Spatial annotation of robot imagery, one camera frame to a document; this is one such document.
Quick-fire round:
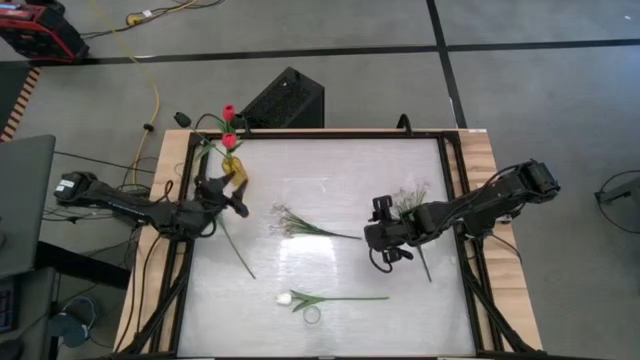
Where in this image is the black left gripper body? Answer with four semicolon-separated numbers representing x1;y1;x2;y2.
194;174;236;224

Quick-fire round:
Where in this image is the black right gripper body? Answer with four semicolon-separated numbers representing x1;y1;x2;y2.
382;212;419;251

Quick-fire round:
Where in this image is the red artificial tulip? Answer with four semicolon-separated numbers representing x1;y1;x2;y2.
219;132;245;162
221;103;239;161

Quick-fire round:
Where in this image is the bare gray flower stem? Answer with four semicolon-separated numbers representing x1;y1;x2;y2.
215;214;257;280

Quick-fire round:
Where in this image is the yellow ribbed glass vase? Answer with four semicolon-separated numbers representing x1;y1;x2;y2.
221;155;250;187

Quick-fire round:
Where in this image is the wispy green grass sprig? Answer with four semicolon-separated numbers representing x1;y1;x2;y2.
391;180;434;284

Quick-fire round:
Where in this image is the baby's breath sprig centre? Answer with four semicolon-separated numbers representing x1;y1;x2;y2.
269;203;363;241

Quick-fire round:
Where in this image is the black perforated box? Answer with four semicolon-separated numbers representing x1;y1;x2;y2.
239;66;326;130

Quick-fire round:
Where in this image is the white artificial tulip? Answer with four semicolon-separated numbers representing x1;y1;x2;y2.
276;289;390;314

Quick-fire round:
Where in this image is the gray flat monitor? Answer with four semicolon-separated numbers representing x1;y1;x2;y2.
0;134;56;279

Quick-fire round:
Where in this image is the dark round stool base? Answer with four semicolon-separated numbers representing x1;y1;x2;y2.
47;297;99;350

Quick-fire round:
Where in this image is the orange striped floor mat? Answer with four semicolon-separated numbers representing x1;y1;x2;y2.
0;67;41;144

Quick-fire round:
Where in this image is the red and black generator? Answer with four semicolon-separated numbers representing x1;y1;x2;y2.
0;0;91;65

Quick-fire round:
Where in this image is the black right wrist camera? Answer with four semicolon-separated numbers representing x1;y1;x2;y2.
363;223;387;251

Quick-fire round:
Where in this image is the yellow floor cable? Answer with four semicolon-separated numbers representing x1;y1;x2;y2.
87;0;161;174

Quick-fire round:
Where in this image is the cord with yellow plug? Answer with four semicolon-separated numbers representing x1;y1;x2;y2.
79;0;226;41

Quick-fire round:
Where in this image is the gray stand with cable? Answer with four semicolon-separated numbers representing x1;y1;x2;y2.
594;169;640;236

